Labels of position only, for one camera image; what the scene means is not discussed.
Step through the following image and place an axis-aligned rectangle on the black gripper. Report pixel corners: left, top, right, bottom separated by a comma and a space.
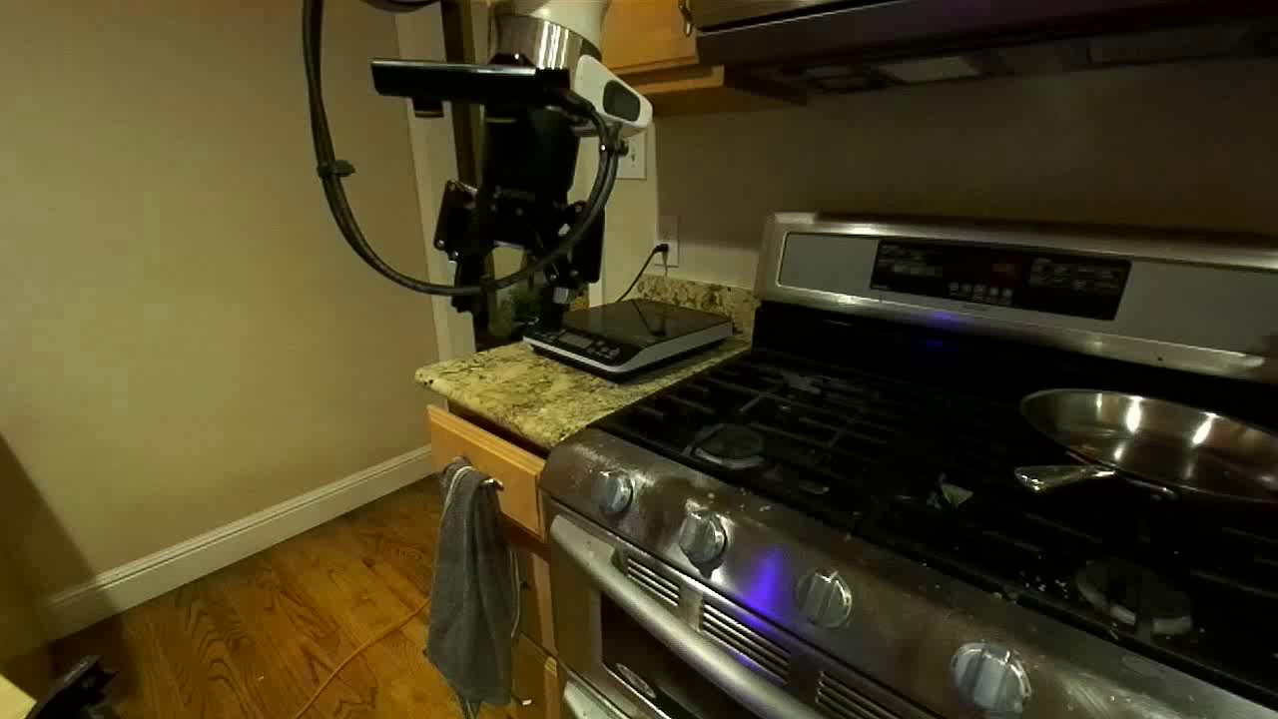
435, 99, 604, 351

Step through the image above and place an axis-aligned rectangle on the wooden knife drawer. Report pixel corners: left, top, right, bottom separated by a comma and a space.
424, 399, 551, 541

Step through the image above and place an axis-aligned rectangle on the silver stove knob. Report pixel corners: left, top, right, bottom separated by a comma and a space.
585, 465, 640, 524
672, 503, 733, 575
949, 639, 1037, 719
796, 567, 858, 631

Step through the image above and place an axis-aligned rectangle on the stainless steel gas stove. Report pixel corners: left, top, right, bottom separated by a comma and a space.
536, 208, 1278, 719

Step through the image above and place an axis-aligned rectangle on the black induction cooktop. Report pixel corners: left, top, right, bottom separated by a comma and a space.
519, 294, 737, 384

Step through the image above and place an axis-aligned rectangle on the grey striped towel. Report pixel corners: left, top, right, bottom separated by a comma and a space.
424, 460, 526, 719

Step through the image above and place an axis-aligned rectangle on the stainless steel microwave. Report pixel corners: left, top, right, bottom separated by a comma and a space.
679, 0, 1278, 97

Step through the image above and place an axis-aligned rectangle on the steel frying pan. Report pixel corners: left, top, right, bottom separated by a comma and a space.
1011, 384, 1278, 509

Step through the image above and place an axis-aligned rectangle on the black power cord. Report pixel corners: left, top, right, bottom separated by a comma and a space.
612, 240, 675, 312

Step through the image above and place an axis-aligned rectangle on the white switch plate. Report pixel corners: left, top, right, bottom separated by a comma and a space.
613, 122, 656, 186

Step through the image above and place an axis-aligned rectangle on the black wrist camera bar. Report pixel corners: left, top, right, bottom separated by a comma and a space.
368, 57, 589, 110

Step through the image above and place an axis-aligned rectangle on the wooden wall cabinet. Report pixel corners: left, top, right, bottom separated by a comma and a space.
600, 0, 729, 99

